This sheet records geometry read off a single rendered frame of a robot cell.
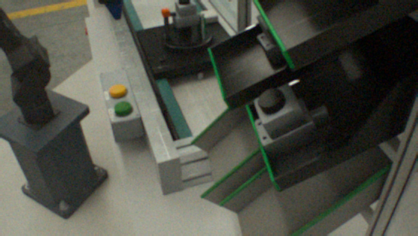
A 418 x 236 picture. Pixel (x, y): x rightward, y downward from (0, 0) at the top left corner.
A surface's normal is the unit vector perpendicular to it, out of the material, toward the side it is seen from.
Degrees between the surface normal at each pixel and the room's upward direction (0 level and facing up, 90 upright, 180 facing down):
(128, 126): 90
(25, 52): 61
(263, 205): 45
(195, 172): 90
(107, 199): 0
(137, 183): 0
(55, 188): 90
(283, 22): 25
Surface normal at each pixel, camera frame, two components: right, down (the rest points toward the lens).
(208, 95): -0.04, -0.76
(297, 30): -0.46, -0.63
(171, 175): 0.32, 0.61
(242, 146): -0.73, -0.44
